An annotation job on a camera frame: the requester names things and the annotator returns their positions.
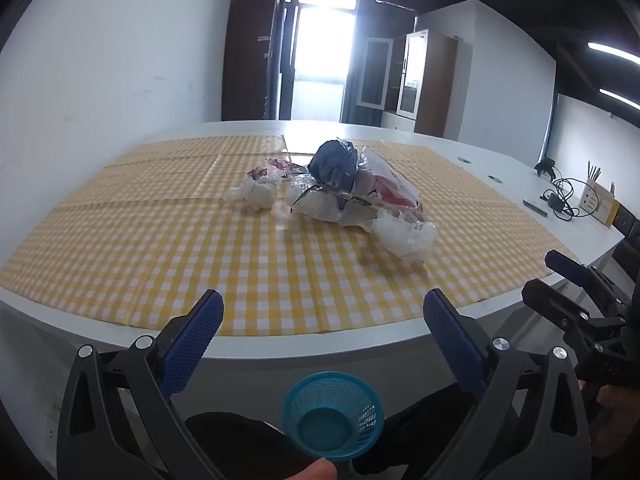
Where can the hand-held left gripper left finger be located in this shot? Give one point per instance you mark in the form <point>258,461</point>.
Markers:
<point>192,340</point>

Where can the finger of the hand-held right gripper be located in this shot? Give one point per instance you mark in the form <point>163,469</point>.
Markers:
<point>547,300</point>
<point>567,265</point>

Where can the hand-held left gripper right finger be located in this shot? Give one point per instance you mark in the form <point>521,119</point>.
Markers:
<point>452,345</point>

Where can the blue plastic mesh basket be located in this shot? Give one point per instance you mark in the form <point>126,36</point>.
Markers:
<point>325,425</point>

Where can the white tissue ball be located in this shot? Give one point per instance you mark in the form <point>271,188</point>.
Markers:
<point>260,192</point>

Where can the clear wrapper with red print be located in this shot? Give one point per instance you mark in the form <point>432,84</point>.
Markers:
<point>390,187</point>

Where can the small pink printed wrapper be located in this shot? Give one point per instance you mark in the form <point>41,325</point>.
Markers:
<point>257,173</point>

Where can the clear plastic film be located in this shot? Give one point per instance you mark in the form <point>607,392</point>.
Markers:
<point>320,205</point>

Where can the dark blue bag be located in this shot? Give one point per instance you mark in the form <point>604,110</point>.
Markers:
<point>330,162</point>

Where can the person's right hand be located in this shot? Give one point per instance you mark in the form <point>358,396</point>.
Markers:
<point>620,410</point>

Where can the person's left hand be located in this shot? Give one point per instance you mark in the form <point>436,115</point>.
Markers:
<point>317,472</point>

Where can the black office chair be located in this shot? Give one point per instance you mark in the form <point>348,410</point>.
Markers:
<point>630,245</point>

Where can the grey flat device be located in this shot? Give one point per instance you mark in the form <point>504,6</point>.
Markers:
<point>536,206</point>

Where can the white pen holder box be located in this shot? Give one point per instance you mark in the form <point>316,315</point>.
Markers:
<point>597,205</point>

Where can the black desk clamp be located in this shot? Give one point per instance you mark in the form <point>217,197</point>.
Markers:
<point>545,167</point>

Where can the yellow checkered tablecloth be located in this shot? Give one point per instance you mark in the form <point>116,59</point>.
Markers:
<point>150,240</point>

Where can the ceiling light strip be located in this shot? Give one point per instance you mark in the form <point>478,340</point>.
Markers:
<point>620,98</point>
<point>612,52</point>

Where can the brown cabinet white glass door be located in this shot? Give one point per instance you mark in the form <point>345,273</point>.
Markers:
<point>440,90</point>

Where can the dark glass door cabinet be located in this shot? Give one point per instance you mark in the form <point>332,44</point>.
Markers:
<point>375,75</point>

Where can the brown wardrobe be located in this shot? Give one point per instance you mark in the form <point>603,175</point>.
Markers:
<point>247,60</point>

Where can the glass balcony door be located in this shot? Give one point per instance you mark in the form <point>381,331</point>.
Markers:
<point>320,50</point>

